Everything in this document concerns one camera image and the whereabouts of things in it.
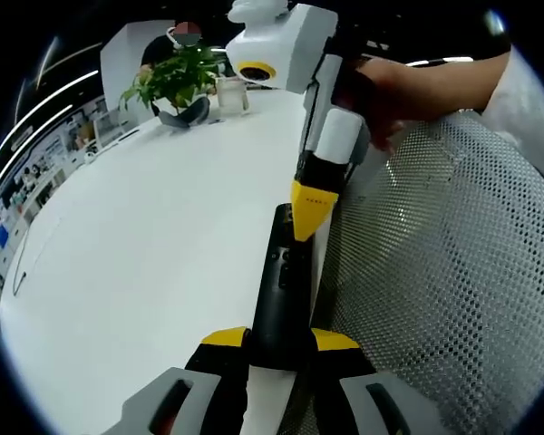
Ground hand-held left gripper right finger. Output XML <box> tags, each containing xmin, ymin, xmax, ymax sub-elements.
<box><xmin>294</xmin><ymin>327</ymin><xmax>441</xmax><ymax>435</ymax></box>

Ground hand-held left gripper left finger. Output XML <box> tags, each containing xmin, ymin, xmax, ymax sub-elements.
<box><xmin>100</xmin><ymin>325</ymin><xmax>251</xmax><ymax>435</ymax></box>

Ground black remote control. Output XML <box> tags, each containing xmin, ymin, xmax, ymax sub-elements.
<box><xmin>248</xmin><ymin>202</ymin><xmax>321</xmax><ymax>373</ymax></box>

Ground person's right hand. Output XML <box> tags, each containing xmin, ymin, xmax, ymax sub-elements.
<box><xmin>339</xmin><ymin>57</ymin><xmax>410</xmax><ymax>153</ymax></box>

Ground clear plastic jug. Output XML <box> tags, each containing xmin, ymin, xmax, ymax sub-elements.
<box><xmin>216</xmin><ymin>76</ymin><xmax>252</xmax><ymax>115</ymax></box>

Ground green potted plant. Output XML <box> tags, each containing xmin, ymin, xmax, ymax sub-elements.
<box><xmin>119</xmin><ymin>43</ymin><xmax>221</xmax><ymax>114</ymax></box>

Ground dark grey curved object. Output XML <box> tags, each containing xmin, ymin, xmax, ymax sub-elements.
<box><xmin>157</xmin><ymin>96</ymin><xmax>211</xmax><ymax>131</ymax></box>

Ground grey mesh office chair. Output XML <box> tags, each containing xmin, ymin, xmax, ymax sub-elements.
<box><xmin>294</xmin><ymin>111</ymin><xmax>544</xmax><ymax>435</ymax></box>

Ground white chair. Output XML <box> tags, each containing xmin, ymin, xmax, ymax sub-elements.
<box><xmin>92</xmin><ymin>108</ymin><xmax>124</xmax><ymax>150</ymax></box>

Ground black cable with plug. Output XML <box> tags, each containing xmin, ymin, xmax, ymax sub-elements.
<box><xmin>12</xmin><ymin>216</ymin><xmax>61</xmax><ymax>298</ymax></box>

